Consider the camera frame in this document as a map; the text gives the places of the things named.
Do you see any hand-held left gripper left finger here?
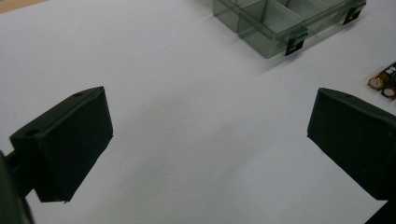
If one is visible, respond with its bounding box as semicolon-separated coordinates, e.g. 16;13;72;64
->
8;86;114;203

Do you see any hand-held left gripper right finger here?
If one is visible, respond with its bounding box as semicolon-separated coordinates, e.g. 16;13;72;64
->
306;87;396;201

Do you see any black and copper battery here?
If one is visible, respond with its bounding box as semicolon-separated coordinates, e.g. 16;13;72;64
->
380;83;396;101
367;62;396;91

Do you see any transparent grey storage box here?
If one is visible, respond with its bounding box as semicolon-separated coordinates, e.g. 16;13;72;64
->
212;0;368;60

